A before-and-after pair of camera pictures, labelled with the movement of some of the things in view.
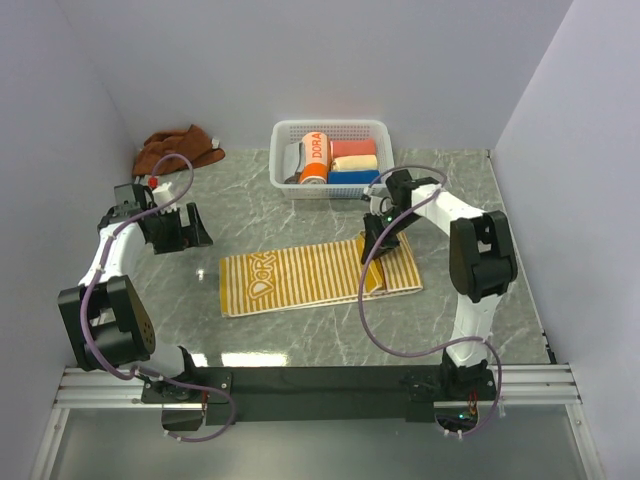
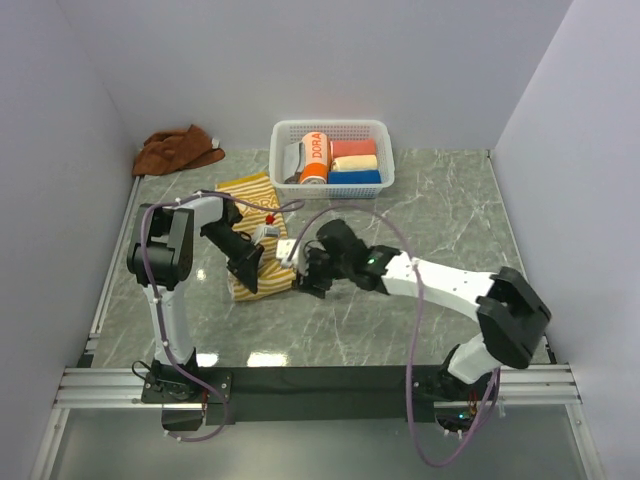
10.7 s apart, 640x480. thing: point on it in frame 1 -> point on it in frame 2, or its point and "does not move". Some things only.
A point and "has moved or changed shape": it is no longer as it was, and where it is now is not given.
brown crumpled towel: (176, 150) does not move
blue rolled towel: (353, 176) does not move
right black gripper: (372, 231) -> (306, 283)
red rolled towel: (352, 147) does not move
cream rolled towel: (361, 162) does not move
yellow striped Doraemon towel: (313, 273) has moved or changed shape
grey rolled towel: (294, 162) does not move
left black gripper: (185, 236) -> (246, 268)
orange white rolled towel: (316, 165) does not move
